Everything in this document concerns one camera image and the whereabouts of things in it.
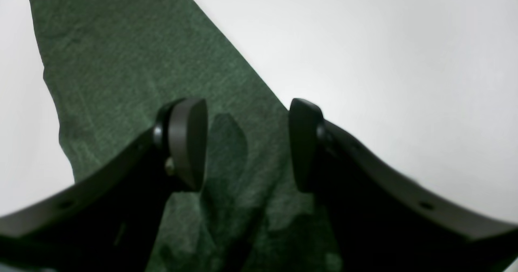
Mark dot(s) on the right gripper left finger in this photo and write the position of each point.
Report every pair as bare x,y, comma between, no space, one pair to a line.
109,221

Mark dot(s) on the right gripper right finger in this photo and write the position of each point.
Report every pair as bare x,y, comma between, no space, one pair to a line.
382,220

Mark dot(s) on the green long-sleeve shirt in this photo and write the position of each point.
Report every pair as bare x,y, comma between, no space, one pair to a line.
110,64

